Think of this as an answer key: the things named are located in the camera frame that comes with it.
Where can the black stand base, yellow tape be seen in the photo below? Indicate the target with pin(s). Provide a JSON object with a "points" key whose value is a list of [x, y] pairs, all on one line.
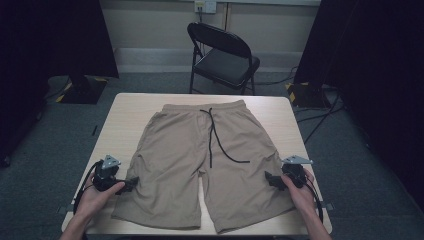
{"points": [[306, 95], [85, 89]]}

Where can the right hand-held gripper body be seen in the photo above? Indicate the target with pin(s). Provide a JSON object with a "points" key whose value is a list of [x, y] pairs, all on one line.
{"points": [[295, 171]]}

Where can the person's left hand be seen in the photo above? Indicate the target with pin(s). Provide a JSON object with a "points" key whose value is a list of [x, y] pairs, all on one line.
{"points": [[95, 200]]}

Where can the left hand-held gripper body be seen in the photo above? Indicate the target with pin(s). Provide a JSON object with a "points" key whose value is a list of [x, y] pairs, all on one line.
{"points": [[106, 173]]}

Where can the grey table bracket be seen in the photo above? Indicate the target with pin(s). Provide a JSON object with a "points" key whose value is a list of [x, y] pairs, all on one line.
{"points": [[328, 206], [63, 209]]}

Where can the black folding chair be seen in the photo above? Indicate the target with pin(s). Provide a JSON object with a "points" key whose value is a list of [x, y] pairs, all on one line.
{"points": [[223, 63]]}

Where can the dark curtain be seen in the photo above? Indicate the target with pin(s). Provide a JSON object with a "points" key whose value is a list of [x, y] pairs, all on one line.
{"points": [[46, 66], [376, 83]]}

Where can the white wall outlet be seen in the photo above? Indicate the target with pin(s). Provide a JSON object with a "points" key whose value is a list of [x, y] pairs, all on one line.
{"points": [[205, 6]]}

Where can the small black floor strip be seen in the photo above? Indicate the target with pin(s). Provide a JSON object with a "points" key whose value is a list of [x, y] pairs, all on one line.
{"points": [[94, 130]]}

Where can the person's right hand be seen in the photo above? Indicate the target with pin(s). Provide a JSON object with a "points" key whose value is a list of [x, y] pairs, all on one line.
{"points": [[300, 196]]}

